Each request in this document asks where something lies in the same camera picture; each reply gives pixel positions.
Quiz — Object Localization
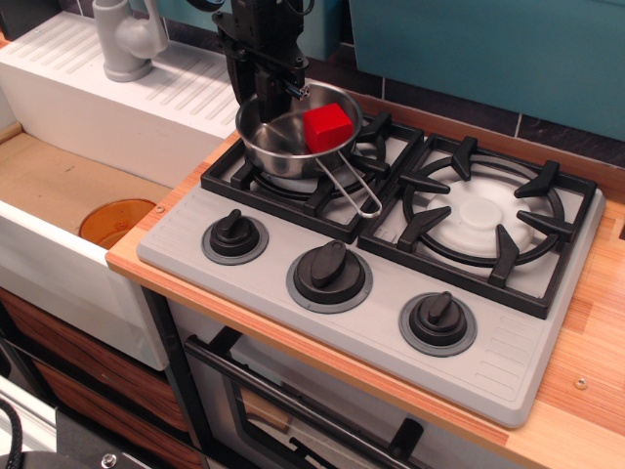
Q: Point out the grey toy stove top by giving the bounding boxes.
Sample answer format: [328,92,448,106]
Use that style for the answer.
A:
[137,179,605,427]

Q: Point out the small steel pan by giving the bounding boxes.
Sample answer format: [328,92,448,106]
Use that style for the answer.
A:
[235,82,382,219]

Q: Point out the wooden drawer fronts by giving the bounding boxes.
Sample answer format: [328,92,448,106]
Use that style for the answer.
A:
[1,290,207,468]

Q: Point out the black middle stove knob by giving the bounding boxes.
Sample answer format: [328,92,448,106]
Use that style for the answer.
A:
[286,240,373,315]

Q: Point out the black left burner grate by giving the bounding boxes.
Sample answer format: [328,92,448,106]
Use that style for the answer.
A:
[201,111,424,242]

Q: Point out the grey toy faucet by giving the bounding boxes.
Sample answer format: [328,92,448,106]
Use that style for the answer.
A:
[93,0,168,82]

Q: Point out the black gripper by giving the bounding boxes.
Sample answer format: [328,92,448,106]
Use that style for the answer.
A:
[212,1,313,123]

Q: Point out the red cube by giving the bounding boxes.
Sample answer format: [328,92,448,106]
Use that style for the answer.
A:
[303,103,354,153]

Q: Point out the black left stove knob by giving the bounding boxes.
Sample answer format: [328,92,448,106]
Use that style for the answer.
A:
[201,209,270,266]

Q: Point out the black burner grate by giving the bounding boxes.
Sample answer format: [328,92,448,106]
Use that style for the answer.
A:
[357,135,602,320]
[201,111,424,242]

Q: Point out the black right stove knob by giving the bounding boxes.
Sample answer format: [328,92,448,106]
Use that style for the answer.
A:
[398,291,478,358]

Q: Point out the oven door with handle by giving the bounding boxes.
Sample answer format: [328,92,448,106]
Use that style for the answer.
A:
[184,327,514,468]

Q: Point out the orange translucent plate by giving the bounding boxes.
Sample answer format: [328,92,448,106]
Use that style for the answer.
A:
[78,198,155,249]

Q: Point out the black right burner grate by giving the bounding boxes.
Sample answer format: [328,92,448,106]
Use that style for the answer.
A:
[357,135,602,320]

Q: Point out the black stove knob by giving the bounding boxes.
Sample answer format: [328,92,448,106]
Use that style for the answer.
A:
[286,240,373,315]
[201,209,270,266]
[398,291,478,358]

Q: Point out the white toy sink unit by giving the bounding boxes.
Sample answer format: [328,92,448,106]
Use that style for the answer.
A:
[1,13,238,370]

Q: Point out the black braided foreground cable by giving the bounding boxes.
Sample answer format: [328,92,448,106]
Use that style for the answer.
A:
[0,405,23,465]

